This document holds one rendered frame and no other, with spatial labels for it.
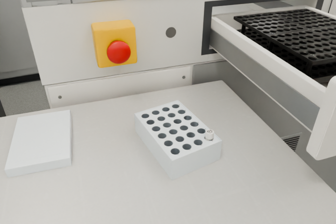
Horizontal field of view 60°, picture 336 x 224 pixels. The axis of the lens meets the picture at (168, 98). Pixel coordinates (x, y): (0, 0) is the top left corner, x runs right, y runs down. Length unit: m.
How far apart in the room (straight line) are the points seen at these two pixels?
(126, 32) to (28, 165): 0.26
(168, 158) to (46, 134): 0.21
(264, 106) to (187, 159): 0.44
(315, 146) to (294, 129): 0.55
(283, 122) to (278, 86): 0.45
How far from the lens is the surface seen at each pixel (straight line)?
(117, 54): 0.50
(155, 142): 0.43
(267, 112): 0.83
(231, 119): 0.54
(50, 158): 0.46
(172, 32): 0.59
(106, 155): 0.46
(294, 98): 0.43
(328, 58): 0.47
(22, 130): 0.53
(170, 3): 0.57
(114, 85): 0.61
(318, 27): 0.61
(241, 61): 0.52
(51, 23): 0.55
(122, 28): 0.51
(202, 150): 0.42
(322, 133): 0.38
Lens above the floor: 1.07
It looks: 33 degrees down
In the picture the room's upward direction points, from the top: straight up
